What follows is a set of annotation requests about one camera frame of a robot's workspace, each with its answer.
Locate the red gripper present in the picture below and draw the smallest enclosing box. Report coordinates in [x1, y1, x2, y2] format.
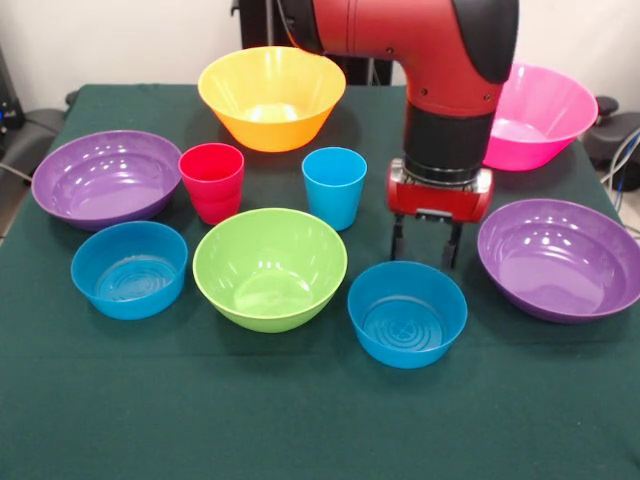
[384, 158, 496, 270]

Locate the blue cup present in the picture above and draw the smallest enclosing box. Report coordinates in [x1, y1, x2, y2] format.
[301, 146, 368, 232]

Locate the blue bowl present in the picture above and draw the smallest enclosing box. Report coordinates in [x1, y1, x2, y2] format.
[347, 260, 469, 370]
[70, 220, 189, 321]

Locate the pink bowl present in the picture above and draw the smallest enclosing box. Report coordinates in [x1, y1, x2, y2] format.
[482, 61, 599, 173]

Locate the green bowl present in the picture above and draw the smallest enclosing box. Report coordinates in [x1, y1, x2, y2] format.
[192, 207, 349, 334]

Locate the orange bowl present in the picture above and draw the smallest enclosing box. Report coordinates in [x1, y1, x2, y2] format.
[197, 45, 347, 153]

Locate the black computer tower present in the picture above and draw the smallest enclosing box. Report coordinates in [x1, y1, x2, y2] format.
[0, 44, 26, 146]

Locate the purple bowl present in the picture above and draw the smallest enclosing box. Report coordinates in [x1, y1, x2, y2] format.
[30, 129, 183, 232]
[477, 198, 640, 325]

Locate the dark green tablecloth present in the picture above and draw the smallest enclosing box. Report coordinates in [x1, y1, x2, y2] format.
[0, 83, 640, 480]

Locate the red cup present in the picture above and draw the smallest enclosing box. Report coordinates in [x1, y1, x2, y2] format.
[178, 142, 246, 226]

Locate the black knobbed device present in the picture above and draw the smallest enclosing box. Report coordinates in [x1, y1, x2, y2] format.
[584, 95, 640, 169]

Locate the grey cable bundle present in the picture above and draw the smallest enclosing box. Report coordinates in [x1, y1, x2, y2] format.
[599, 127, 640, 236]

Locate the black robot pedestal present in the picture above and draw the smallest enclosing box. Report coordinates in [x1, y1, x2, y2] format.
[239, 0, 409, 86]

